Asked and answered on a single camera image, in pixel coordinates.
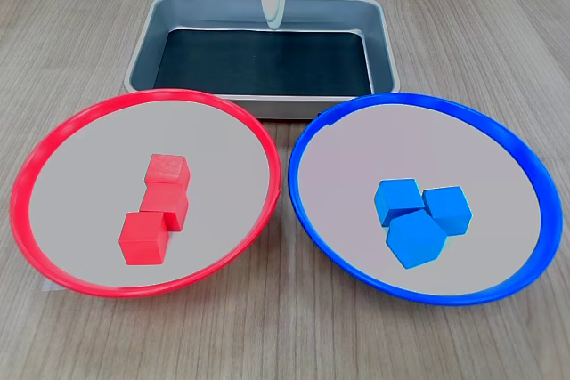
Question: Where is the small red cube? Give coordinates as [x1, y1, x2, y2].
[139, 183, 190, 233]
[143, 153, 191, 190]
[118, 211, 170, 267]

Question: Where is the small blue cube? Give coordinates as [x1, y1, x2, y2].
[373, 178, 427, 228]
[421, 186, 473, 237]
[385, 209, 448, 271]

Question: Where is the steel tray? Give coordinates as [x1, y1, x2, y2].
[123, 0, 401, 120]

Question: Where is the black tray mat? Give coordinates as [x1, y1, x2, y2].
[153, 28, 374, 97]

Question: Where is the white plate with blue rim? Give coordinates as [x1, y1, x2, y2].
[288, 93, 564, 308]

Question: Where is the white plate with red rim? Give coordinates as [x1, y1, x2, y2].
[9, 88, 283, 300]

